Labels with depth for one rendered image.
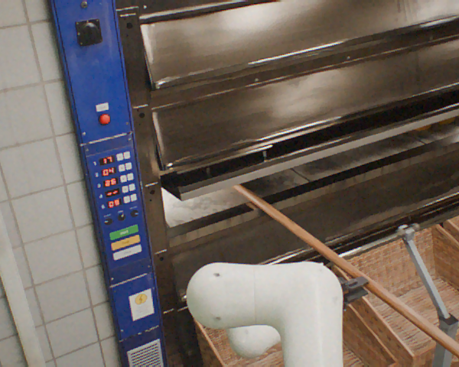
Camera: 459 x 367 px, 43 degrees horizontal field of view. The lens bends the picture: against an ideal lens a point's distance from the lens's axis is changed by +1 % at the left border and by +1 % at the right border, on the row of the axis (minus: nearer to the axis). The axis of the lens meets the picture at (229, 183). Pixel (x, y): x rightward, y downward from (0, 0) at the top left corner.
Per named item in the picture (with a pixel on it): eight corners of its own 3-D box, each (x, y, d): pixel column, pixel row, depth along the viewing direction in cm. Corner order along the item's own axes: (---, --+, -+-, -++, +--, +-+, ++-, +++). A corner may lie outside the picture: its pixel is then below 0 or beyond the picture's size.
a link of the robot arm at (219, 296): (255, 332, 101) (253, 261, 103) (182, 333, 102) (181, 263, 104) (256, 323, 119) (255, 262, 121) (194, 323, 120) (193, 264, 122)
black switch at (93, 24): (79, 46, 149) (71, 2, 143) (102, 41, 151) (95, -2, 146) (83, 49, 146) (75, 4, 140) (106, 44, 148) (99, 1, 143)
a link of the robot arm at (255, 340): (232, 365, 151) (246, 365, 141) (214, 319, 153) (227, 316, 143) (277, 344, 156) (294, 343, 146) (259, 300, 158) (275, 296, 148)
